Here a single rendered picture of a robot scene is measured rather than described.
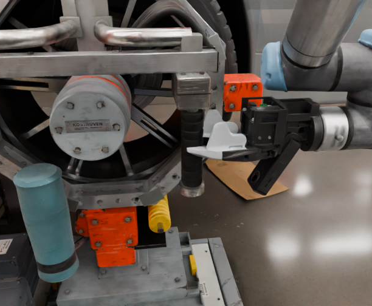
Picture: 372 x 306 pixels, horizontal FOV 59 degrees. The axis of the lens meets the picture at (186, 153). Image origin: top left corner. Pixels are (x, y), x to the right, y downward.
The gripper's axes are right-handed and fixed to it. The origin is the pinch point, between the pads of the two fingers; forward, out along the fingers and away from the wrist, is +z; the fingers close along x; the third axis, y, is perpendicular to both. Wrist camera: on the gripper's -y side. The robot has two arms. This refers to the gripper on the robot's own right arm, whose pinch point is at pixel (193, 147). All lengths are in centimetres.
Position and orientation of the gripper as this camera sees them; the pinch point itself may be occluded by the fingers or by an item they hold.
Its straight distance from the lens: 54.3
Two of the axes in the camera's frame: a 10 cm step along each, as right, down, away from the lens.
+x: 1.3, 4.4, -8.9
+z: -9.9, 0.6, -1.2
